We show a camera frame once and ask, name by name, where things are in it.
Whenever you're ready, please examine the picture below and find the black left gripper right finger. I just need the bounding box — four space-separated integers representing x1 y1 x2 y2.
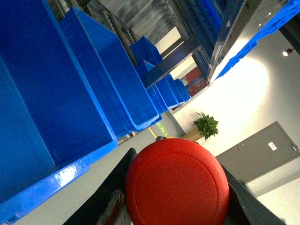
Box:
222 166 286 225

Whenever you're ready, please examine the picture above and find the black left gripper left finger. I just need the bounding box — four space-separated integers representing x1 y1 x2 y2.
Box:
64 148 137 225

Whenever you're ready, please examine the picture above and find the red mushroom push button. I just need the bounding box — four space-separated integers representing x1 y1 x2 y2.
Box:
125 138 230 225

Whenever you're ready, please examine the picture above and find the blue bin with buttons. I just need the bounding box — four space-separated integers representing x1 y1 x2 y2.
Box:
0 0 118 224

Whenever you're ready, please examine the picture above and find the blue bin right of buttons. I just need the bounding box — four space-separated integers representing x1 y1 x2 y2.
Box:
59 6 159 138

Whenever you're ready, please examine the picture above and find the grey door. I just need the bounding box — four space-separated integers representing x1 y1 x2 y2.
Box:
216 121 300 184

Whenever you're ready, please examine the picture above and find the potted green plant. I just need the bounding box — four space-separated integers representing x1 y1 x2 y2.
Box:
192 112 219 140

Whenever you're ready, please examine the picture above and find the wall spot lamp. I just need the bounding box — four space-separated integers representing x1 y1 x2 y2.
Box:
282 48 294 57

